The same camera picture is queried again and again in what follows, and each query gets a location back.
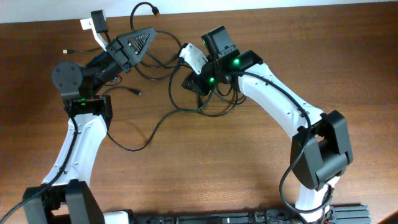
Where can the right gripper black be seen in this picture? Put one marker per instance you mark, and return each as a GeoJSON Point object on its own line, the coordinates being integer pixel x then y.
{"type": "Point", "coordinates": [198, 86]}

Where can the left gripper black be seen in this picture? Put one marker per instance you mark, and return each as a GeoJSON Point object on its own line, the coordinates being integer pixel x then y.
{"type": "Point", "coordinates": [124, 54]}

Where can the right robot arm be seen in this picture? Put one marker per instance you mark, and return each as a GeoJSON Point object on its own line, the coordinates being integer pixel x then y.
{"type": "Point", "coordinates": [321, 149]}

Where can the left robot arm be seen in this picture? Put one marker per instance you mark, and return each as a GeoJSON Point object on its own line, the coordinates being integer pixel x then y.
{"type": "Point", "coordinates": [64, 195]}

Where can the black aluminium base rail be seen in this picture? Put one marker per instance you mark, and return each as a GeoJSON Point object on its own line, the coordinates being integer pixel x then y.
{"type": "Point", "coordinates": [358, 214]}

